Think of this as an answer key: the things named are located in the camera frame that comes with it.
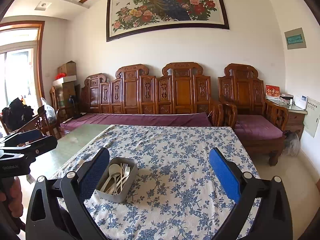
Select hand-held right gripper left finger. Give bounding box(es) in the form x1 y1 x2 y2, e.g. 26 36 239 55
25 147 110 240

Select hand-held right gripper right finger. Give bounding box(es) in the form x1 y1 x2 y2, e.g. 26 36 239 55
209 147 293 240

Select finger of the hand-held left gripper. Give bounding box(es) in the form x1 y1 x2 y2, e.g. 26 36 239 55
0 129 42 146
0 135 58 157

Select white wooden spoon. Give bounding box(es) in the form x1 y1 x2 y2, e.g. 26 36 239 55
100 164 120 192

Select metal spoon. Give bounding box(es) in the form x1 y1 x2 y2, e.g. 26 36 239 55
110 174 120 195

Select grey metal utensil box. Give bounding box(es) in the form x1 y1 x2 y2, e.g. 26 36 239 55
94 157 138 203

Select beige plastic fork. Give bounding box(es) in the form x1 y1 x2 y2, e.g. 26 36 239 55
114 165 131 194

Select person's left hand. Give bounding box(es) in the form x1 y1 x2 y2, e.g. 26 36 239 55
0 177 22 207

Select carved wooden chair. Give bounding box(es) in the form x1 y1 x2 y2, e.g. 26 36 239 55
15 106 62 142

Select black clothes pile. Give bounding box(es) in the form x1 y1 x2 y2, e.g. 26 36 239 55
1 97 34 130

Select clear plastic bag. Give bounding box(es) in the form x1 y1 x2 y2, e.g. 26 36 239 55
40 97 56 119

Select black desk lamp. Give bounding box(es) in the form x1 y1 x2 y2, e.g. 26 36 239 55
69 95 87 119

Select blue floral tablecloth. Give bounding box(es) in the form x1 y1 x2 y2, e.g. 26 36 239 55
56 124 262 240

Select purple armchair cushion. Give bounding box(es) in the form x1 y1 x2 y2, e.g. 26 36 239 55
235 115 284 140

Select purple sofa mat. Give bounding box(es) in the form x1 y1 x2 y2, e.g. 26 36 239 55
60 112 213 133

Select grey plastic bag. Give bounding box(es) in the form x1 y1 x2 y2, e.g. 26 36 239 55
284 131 300 157

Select carved wooden armchair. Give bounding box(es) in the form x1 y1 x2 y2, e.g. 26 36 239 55
217 63 288 166

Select wooden side table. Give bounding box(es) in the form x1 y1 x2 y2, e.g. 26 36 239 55
266 97 307 133

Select long carved wooden sofa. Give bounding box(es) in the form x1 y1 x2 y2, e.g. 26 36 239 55
80 62 224 128

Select white tabletop device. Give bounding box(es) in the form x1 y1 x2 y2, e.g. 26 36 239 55
294 95 308 110

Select framed peacock flower painting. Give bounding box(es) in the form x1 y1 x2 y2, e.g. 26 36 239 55
106 0 230 42

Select wooden balcony door frame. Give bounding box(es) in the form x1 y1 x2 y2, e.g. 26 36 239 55
0 21 45 135

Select white wall panel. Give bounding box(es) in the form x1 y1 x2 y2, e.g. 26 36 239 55
303 96 320 138

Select green framed wall box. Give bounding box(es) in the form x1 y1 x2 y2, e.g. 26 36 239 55
284 28 307 50

